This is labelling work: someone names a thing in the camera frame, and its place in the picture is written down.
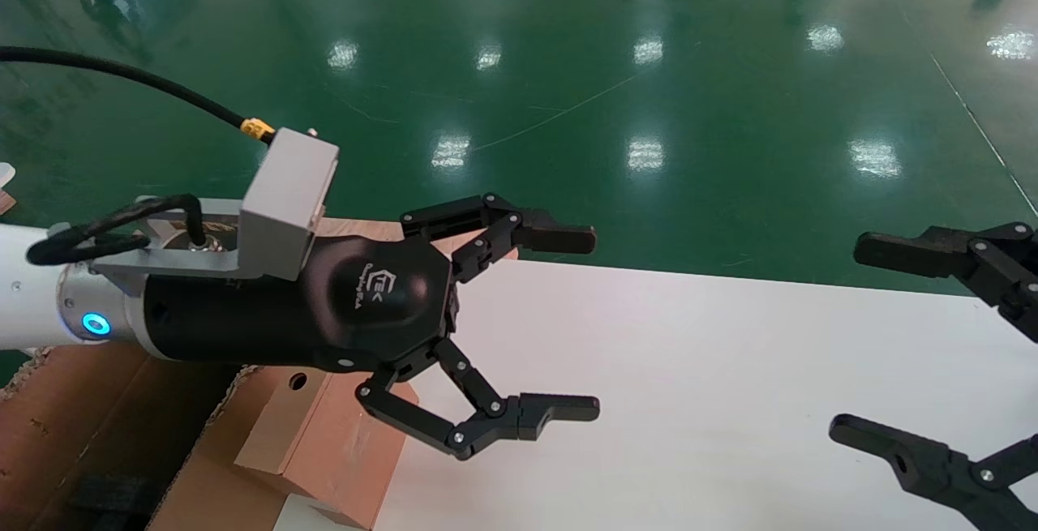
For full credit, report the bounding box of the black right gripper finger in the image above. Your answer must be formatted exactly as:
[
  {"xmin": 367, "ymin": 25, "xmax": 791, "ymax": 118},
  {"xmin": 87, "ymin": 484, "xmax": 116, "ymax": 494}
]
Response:
[
  {"xmin": 829, "ymin": 413, "xmax": 1038, "ymax": 531},
  {"xmin": 854, "ymin": 221, "xmax": 1038, "ymax": 345}
]

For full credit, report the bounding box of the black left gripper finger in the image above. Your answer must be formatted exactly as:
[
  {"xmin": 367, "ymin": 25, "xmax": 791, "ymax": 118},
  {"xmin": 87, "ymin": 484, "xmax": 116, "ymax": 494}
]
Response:
[
  {"xmin": 355, "ymin": 338, "xmax": 601, "ymax": 460},
  {"xmin": 401, "ymin": 195, "xmax": 597, "ymax": 282}
]

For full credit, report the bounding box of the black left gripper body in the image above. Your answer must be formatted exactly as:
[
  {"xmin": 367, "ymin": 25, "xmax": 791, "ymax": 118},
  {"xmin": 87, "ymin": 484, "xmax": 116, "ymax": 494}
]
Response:
[{"xmin": 142, "ymin": 235, "xmax": 461, "ymax": 374}]

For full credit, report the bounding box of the small cardboard box with hole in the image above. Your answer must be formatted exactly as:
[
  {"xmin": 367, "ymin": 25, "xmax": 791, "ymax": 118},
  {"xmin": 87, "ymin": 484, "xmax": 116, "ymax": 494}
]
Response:
[{"xmin": 234, "ymin": 367, "xmax": 420, "ymax": 529}]

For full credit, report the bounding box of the large torn cardboard box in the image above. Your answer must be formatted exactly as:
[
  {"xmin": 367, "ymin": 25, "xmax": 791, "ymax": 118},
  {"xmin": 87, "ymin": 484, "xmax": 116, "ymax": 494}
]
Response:
[{"xmin": 0, "ymin": 343, "xmax": 325, "ymax": 531}]

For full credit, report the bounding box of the black foam block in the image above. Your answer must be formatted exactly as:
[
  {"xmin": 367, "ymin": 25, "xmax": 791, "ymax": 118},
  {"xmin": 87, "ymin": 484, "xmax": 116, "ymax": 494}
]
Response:
[{"xmin": 68, "ymin": 473, "xmax": 161, "ymax": 531}]

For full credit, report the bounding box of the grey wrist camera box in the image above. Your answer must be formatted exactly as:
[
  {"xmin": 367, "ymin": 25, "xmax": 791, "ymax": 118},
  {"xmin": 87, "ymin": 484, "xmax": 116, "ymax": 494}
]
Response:
[{"xmin": 238, "ymin": 127, "xmax": 341, "ymax": 282}]

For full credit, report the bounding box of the silver camera mount bracket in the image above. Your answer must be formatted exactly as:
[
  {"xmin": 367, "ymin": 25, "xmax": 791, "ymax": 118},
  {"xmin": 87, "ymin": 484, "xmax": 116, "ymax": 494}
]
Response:
[{"xmin": 47, "ymin": 197, "xmax": 244, "ymax": 298}]

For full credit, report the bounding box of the short braided black cable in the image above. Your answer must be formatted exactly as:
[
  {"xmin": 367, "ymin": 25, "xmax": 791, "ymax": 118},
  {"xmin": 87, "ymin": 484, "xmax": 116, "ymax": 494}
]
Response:
[{"xmin": 26, "ymin": 194, "xmax": 208, "ymax": 267}]

